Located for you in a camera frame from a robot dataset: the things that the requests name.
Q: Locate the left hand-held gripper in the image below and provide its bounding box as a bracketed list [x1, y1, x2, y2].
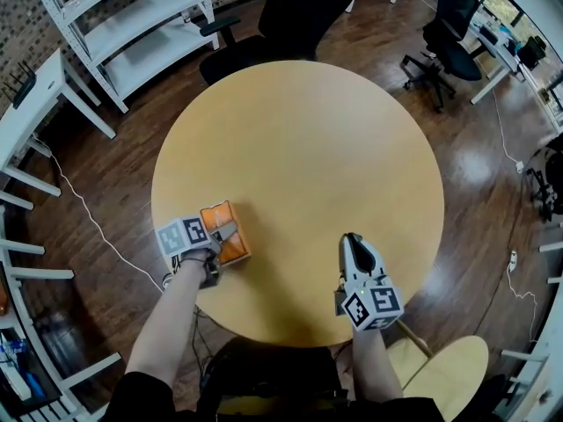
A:
[155, 216, 239, 290]

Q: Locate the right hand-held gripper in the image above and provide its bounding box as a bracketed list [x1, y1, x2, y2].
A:
[332, 232, 406, 333]

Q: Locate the orange box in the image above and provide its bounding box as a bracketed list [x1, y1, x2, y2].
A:
[199, 199, 253, 267]

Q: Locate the person's left forearm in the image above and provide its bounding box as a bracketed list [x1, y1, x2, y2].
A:
[124, 249, 213, 389]

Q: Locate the person's right forearm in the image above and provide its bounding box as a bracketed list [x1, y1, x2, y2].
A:
[349, 326, 405, 403]

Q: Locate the round wooden table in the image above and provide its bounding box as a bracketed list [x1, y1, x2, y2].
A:
[150, 59, 445, 349]

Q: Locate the wooden chair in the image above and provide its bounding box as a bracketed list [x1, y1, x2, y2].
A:
[386, 321, 491, 422]

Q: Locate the person's black clothing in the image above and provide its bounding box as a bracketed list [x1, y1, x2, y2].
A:
[101, 335, 507, 422]

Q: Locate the black floor equipment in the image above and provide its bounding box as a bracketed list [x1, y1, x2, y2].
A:
[523, 146, 563, 224]

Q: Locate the white metal shelf unit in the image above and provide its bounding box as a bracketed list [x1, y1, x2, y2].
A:
[26, 0, 221, 114]

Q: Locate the black office chair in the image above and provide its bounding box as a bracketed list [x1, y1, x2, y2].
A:
[198, 0, 357, 86]
[400, 0, 485, 114]

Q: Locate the white side desk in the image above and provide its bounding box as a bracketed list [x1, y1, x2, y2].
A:
[0, 47, 118, 171]

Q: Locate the black router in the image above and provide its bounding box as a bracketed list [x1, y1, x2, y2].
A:
[3, 61, 37, 110]

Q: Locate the white desk with clutter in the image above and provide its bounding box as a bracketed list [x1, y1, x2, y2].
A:
[465, 10, 563, 136]

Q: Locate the black cable bundle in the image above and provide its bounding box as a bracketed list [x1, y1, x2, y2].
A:
[192, 303, 232, 390]

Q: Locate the white floor cable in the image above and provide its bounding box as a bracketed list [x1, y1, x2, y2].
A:
[32, 132, 167, 293]
[489, 86, 525, 174]

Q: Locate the white rack frame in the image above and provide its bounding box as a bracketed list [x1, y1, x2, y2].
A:
[0, 164, 123, 422]

